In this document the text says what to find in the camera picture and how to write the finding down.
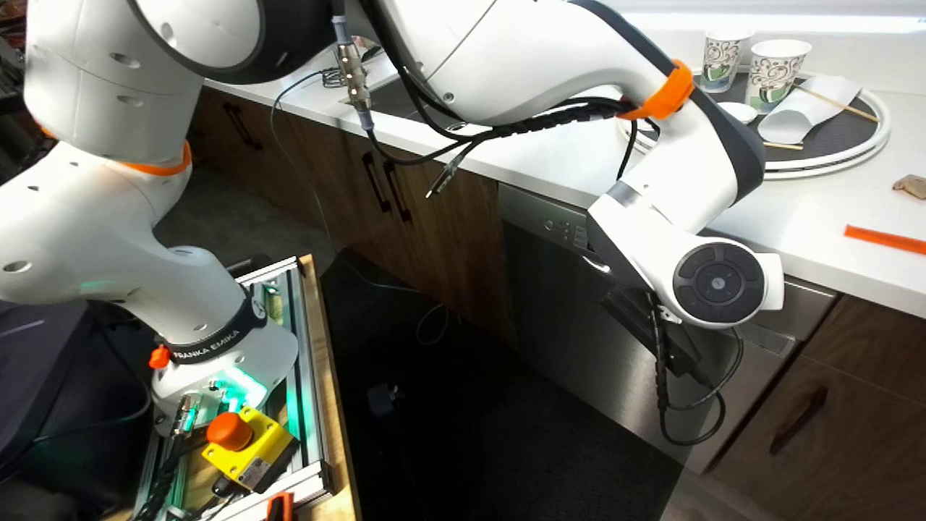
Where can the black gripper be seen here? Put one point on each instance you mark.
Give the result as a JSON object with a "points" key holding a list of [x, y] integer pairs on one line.
{"points": [[667, 333]]}

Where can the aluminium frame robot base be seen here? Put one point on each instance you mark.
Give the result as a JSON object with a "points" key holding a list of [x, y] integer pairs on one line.
{"points": [[299, 391]]}

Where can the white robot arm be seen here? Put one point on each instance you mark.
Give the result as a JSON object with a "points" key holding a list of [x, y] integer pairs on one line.
{"points": [[112, 86]]}

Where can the yellow orange emergency stop button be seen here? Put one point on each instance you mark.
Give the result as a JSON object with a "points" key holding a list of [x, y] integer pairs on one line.
{"points": [[246, 446]]}

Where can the stainless steel dishwasher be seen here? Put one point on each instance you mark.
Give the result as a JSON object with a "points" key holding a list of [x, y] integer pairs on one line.
{"points": [[583, 319]]}

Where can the small white bowl right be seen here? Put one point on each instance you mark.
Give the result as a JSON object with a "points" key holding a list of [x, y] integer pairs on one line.
{"points": [[739, 112]]}

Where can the wooden cabinet doors left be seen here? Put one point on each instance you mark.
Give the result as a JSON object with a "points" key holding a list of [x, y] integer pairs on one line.
{"points": [[337, 183]]}

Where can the orange flat stick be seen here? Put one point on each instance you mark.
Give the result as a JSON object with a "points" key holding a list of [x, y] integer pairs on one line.
{"points": [[887, 238]]}

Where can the patterned paper cup left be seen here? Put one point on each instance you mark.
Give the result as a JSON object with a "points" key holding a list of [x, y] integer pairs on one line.
{"points": [[720, 60]]}

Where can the patterned paper cup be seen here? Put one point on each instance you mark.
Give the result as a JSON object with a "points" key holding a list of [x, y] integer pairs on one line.
{"points": [[720, 60], [772, 71]]}

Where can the wooden cabinet door right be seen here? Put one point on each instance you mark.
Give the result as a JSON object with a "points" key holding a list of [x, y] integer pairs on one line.
{"points": [[863, 456]]}

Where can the round white black tray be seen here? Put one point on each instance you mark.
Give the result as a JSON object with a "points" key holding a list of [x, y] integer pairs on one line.
{"points": [[850, 138]]}

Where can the white folded dish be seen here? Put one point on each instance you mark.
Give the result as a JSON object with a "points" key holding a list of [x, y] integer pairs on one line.
{"points": [[813, 102]]}

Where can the patterned paper cup right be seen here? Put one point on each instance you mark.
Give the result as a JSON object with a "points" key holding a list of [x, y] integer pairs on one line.
{"points": [[772, 71]]}

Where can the brown small object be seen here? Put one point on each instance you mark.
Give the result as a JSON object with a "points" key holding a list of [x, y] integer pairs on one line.
{"points": [[911, 186]]}

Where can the black cabinet handle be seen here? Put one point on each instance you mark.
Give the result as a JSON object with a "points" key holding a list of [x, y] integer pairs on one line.
{"points": [[797, 422]]}

